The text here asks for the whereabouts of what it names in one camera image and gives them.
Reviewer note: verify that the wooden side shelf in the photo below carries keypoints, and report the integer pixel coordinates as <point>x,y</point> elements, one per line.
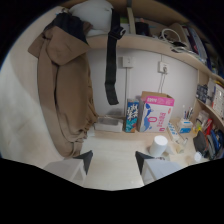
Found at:
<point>208,111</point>

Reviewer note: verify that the pink white milk carton box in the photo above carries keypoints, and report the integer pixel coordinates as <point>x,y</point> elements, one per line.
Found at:
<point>155,112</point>

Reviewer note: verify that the white pillow bundle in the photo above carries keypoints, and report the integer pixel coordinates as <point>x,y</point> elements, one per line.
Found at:
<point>91,15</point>

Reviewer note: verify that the white wall switch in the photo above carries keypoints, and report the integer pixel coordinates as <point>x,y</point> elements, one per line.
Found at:
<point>127,61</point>

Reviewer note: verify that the small white round container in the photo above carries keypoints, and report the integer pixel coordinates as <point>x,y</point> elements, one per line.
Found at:
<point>198,156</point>

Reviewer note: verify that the blue white pen holder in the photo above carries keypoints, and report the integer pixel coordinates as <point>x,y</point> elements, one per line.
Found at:
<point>184,125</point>

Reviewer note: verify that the white cylinder cup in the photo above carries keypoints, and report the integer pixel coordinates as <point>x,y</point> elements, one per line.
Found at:
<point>158,145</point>

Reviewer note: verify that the white wall socket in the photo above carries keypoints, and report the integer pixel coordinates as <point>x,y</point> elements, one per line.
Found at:
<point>163,67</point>

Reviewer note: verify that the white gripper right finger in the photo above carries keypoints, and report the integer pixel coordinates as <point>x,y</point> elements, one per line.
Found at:
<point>156,168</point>

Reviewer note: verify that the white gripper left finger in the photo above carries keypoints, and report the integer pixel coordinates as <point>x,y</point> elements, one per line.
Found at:
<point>68,167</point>

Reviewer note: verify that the wooden shelf board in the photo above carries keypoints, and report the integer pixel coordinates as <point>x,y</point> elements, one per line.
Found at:
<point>150,45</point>

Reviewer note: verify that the grey flat tray box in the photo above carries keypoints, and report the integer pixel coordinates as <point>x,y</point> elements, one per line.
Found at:
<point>108,123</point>

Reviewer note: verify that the brown hooded coat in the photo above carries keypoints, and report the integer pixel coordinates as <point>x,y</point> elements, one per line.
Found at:
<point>63,86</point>

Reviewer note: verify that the white power strip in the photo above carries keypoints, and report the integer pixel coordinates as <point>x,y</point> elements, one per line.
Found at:
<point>174,132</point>

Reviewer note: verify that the blue drink carton box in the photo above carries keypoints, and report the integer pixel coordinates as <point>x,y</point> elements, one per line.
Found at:
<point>132,115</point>

